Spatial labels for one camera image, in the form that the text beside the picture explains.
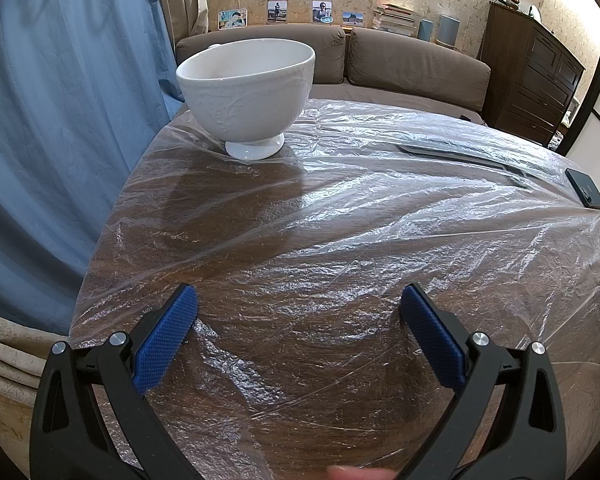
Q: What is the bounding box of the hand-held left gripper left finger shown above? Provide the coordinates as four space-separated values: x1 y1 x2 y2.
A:
30 282 201 480

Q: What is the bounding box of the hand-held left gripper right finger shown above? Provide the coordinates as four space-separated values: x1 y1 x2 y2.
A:
400 282 567 480

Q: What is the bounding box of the clear plastic table cover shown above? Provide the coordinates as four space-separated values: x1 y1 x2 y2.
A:
70 97 600 480

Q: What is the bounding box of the beige patterned fabric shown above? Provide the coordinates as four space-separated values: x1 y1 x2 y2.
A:
0 310 80 480

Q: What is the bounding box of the dark blue smartphone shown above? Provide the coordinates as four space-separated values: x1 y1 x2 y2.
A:
565 167 600 210

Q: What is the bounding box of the blue curtain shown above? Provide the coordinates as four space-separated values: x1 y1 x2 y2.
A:
0 0 188 336

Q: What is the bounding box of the white footed bowl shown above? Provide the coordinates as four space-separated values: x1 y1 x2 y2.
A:
176 38 316 160

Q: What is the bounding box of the brown sofa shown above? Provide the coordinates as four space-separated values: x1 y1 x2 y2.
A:
175 22 492 126

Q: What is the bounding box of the dark wooden dresser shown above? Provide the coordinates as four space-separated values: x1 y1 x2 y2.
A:
479 1 587 145

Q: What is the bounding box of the white panelled sliding screen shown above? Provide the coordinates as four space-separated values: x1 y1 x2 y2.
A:
555 20 600 161

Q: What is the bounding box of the grey cylinder speaker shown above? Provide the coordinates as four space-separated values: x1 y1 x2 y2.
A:
438 14 462 47

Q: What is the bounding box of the stack of books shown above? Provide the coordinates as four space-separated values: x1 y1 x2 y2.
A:
371 4 421 37

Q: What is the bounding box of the beige patterned curtain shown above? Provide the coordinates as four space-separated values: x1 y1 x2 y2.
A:
152 0 208 43

